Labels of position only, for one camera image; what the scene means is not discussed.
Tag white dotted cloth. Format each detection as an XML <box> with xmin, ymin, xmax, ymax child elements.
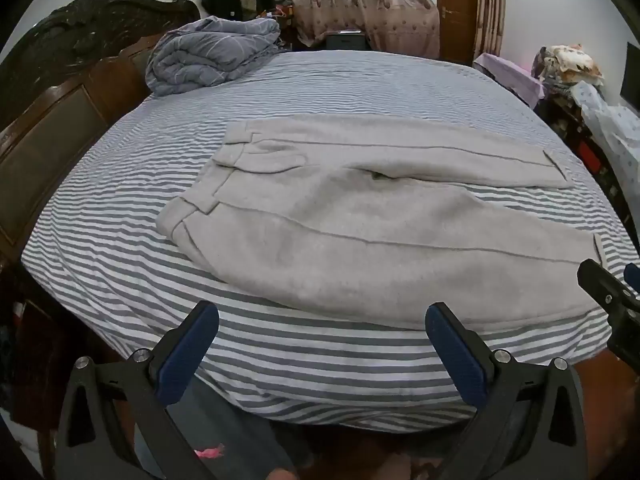
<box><xmin>570</xmin><ymin>82</ymin><xmax>640</xmax><ymax>201</ymax></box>

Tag narrow beige curtain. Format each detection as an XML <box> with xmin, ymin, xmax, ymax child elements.
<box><xmin>475</xmin><ymin>0</ymin><xmax>508</xmax><ymax>58</ymax></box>

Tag light grey pants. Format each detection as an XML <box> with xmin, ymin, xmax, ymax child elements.
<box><xmin>157</xmin><ymin>114</ymin><xmax>608</xmax><ymax>333</ymax></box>

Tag dark wooden headboard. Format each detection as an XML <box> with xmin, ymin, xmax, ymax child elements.
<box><xmin>0</xmin><ymin>0</ymin><xmax>201</xmax><ymax>261</ymax></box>

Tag dark storage box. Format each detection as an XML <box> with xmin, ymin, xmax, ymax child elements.
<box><xmin>325</xmin><ymin>30</ymin><xmax>369</xmax><ymax>52</ymax></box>

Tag grey white striped bed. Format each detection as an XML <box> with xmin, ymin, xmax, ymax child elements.
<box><xmin>20</xmin><ymin>50</ymin><xmax>640</xmax><ymax>433</ymax></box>

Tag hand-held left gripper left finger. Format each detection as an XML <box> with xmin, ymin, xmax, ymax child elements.
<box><xmin>54</xmin><ymin>300</ymin><xmax>221</xmax><ymax>480</ymax></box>

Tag purple cloth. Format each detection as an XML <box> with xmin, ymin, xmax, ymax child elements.
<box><xmin>472</xmin><ymin>52</ymin><xmax>546</xmax><ymax>106</ymax></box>

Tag folded grey quilt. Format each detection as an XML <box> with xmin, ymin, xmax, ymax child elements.
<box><xmin>145</xmin><ymin>16</ymin><xmax>282</xmax><ymax>97</ymax></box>

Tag floral cloth pile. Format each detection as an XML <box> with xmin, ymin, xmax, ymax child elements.
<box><xmin>532</xmin><ymin>44</ymin><xmax>605</xmax><ymax>96</ymax></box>

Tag beige patterned curtain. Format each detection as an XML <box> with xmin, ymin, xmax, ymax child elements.
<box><xmin>260</xmin><ymin>0</ymin><xmax>441</xmax><ymax>58</ymax></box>

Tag person's grey trouser leg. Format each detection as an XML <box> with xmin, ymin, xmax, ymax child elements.
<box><xmin>135</xmin><ymin>375</ymin><xmax>313</xmax><ymax>480</ymax></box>

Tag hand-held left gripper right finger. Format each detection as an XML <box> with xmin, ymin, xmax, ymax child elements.
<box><xmin>425</xmin><ymin>302</ymin><xmax>588</xmax><ymax>480</ymax></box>

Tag black wall screen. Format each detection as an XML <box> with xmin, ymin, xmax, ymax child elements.
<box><xmin>620</xmin><ymin>42</ymin><xmax>640</xmax><ymax>111</ymax></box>

